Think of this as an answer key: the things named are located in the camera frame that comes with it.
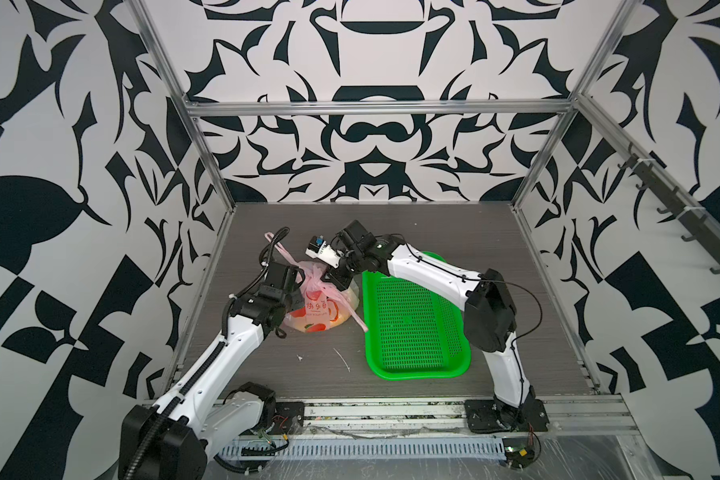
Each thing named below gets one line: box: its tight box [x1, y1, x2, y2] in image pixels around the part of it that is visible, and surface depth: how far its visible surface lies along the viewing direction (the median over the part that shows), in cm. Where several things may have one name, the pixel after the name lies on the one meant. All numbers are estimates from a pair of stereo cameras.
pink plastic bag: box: [265, 232, 369, 333], surface depth 84 cm
